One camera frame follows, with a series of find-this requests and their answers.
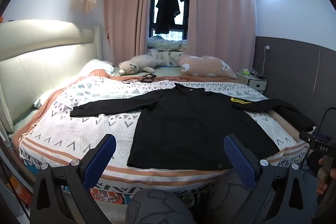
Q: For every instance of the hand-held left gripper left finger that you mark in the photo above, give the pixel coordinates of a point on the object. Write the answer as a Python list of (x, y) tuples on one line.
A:
[(101, 158)]

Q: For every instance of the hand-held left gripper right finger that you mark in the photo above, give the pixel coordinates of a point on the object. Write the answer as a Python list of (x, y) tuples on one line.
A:
[(240, 161)]

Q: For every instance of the black jacket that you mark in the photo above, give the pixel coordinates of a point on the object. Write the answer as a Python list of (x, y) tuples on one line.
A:
[(189, 129)]

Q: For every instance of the person's right hand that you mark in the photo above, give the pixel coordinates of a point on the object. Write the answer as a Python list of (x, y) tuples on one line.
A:
[(324, 176)]

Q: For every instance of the patterned white blanket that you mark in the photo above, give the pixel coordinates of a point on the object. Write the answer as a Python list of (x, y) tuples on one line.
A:
[(86, 129)]

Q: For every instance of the person's right leg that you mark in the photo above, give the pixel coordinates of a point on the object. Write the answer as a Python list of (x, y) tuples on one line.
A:
[(225, 195)]

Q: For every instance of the person's leg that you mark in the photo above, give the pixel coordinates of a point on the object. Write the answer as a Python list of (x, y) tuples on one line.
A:
[(225, 195), (160, 208)]

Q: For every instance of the beige bolster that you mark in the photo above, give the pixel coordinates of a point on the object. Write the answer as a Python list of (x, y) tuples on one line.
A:
[(284, 123)]

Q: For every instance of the person's left leg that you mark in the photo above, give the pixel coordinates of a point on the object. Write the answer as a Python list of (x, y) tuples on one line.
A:
[(160, 208)]

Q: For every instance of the white nightstand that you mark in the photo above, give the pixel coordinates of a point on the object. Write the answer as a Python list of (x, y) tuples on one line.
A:
[(253, 82)]

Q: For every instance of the orange box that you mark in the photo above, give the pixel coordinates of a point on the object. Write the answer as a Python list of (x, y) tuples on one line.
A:
[(18, 191)]

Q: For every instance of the yellow green small item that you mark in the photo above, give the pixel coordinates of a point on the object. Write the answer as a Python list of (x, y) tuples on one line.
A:
[(246, 71)]

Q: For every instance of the small black device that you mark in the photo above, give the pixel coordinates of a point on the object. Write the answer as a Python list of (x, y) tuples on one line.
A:
[(147, 80)]

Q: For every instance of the pink plush pillow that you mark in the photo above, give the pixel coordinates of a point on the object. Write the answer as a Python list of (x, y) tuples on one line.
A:
[(207, 66)]

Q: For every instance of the beige plush bear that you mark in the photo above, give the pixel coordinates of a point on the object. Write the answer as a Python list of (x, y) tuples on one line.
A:
[(136, 64)]

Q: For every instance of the cream padded bed headboard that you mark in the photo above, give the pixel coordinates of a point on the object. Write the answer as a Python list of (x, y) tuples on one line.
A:
[(44, 56)]

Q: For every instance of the crumpled pale bedding pile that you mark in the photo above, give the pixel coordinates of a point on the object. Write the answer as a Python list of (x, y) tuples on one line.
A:
[(168, 44)]

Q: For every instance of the pink curtain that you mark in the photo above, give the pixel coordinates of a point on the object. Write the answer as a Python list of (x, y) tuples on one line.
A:
[(220, 16), (126, 8)]

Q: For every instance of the hanging black coat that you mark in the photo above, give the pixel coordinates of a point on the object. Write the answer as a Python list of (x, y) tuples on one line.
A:
[(166, 8)]

